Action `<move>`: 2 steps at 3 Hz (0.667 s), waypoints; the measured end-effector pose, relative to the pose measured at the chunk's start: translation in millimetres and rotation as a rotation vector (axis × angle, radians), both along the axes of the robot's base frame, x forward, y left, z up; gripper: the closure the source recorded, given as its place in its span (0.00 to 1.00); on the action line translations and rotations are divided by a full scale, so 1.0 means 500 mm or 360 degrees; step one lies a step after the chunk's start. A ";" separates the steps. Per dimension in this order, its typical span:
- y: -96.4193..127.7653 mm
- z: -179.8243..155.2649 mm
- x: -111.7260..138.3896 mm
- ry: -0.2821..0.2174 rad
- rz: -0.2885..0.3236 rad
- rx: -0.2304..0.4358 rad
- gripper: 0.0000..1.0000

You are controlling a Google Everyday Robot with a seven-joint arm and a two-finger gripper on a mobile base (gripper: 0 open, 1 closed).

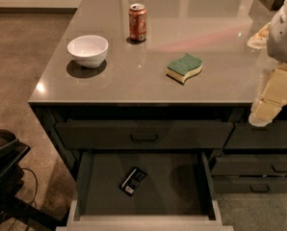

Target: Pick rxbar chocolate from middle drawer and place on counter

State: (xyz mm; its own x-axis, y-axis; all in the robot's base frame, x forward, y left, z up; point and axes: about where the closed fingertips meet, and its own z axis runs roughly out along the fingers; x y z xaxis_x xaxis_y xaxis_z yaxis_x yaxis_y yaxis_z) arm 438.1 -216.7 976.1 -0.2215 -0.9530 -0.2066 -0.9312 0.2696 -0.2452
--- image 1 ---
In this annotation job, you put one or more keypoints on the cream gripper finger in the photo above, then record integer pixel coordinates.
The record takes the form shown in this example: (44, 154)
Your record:
(271, 100)
(259, 40)

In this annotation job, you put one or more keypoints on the black rxbar chocolate bar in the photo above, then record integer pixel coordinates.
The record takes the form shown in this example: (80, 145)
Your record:
(132, 180)

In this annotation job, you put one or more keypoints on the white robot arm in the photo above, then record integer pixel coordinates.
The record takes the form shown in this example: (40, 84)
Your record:
(277, 41)

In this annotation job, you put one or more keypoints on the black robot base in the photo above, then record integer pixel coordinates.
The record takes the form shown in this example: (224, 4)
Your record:
(12, 150)

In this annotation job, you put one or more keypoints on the top right drawer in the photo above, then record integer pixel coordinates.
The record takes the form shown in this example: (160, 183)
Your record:
(246, 136)

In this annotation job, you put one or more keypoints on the middle right drawer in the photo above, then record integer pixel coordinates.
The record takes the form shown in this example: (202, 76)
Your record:
(250, 165)

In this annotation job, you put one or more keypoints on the bottom right drawer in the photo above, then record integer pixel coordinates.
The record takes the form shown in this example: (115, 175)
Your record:
(250, 184)

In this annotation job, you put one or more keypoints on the open middle drawer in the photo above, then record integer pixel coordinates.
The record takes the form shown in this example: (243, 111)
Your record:
(176, 195)

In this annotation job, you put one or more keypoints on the closed top left drawer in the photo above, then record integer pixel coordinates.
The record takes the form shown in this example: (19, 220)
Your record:
(115, 134)

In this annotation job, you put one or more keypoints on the green yellow sponge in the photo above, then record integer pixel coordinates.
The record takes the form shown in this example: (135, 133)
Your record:
(184, 68)

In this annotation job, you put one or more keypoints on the orange soda can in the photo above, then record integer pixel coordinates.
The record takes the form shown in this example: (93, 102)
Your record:
(137, 22)

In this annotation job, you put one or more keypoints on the white ceramic bowl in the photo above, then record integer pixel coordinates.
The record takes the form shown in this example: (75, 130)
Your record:
(88, 51)

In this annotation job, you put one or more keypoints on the black drawer handle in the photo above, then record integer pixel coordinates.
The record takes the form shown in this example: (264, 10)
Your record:
(134, 139)

